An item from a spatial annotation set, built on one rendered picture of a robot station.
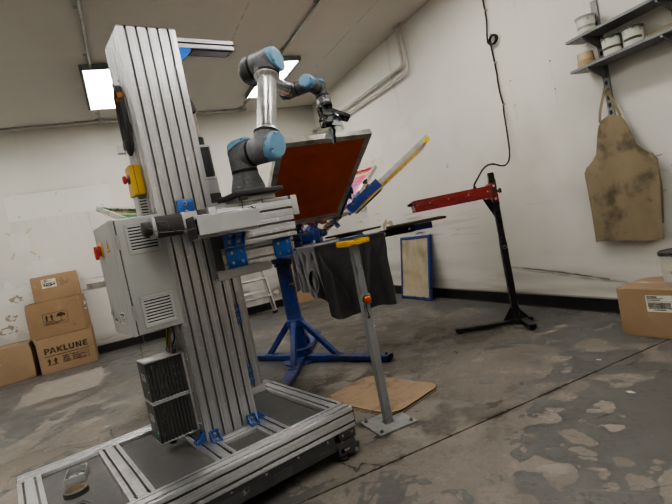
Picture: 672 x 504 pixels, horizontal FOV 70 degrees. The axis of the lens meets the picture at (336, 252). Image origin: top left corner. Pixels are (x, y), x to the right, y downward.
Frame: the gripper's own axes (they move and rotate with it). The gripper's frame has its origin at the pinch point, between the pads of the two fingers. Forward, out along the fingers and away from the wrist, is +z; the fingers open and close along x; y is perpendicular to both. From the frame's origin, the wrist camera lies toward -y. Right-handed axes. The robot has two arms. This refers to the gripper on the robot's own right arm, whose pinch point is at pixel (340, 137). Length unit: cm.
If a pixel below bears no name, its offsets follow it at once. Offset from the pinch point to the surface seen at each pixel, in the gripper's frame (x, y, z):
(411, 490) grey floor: 26, 37, 164
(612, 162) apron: -4, -196, 41
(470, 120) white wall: -112, -200, -62
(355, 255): -2, 13, 64
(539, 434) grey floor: 29, -26, 165
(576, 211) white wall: -49, -200, 59
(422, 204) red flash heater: -78, -91, 21
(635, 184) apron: 6, -193, 62
